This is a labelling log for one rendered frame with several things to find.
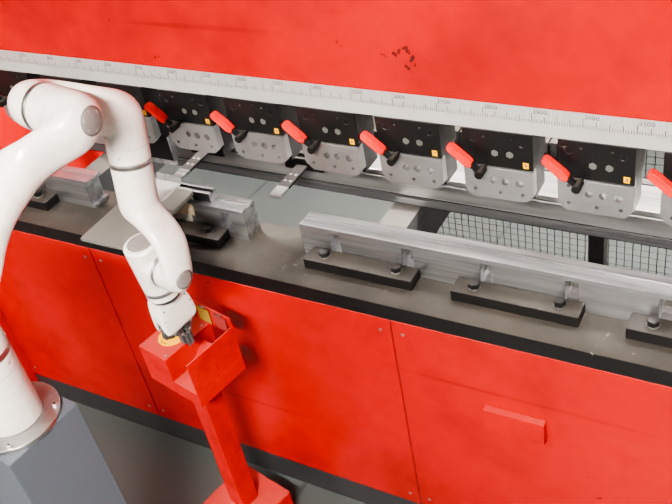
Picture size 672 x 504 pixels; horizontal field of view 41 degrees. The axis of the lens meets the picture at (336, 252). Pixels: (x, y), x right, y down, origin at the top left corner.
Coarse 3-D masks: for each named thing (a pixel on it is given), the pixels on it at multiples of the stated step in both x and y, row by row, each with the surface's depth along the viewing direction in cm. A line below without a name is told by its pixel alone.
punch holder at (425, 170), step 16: (384, 128) 193; (400, 128) 190; (416, 128) 188; (432, 128) 186; (448, 128) 190; (384, 144) 195; (400, 144) 193; (416, 144) 191; (432, 144) 189; (384, 160) 197; (400, 160) 195; (416, 160) 193; (432, 160) 191; (448, 160) 194; (400, 176) 198; (416, 176) 196; (432, 176) 194; (448, 176) 196
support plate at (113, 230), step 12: (180, 192) 242; (192, 192) 241; (168, 204) 238; (180, 204) 237; (108, 216) 238; (120, 216) 237; (96, 228) 235; (108, 228) 234; (120, 228) 233; (132, 228) 232; (84, 240) 232; (96, 240) 230; (108, 240) 229; (120, 240) 228
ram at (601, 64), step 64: (0, 0) 227; (64, 0) 216; (128, 0) 205; (192, 0) 196; (256, 0) 188; (320, 0) 180; (384, 0) 173; (448, 0) 166; (512, 0) 160; (576, 0) 154; (640, 0) 149; (0, 64) 243; (192, 64) 208; (256, 64) 199; (320, 64) 190; (384, 64) 182; (448, 64) 175; (512, 64) 168; (576, 64) 162; (640, 64) 156; (512, 128) 177; (576, 128) 170
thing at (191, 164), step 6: (192, 150) 260; (222, 150) 254; (228, 150) 256; (198, 156) 254; (204, 156) 254; (222, 156) 255; (186, 162) 253; (192, 162) 252; (198, 162) 252; (180, 168) 251; (186, 168) 250; (192, 168) 250; (174, 174) 249; (180, 174) 248; (186, 174) 248
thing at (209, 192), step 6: (180, 186) 246; (186, 186) 245; (192, 186) 244; (198, 186) 243; (204, 186) 242; (198, 192) 241; (204, 192) 240; (210, 192) 241; (198, 198) 242; (204, 198) 241; (210, 198) 240
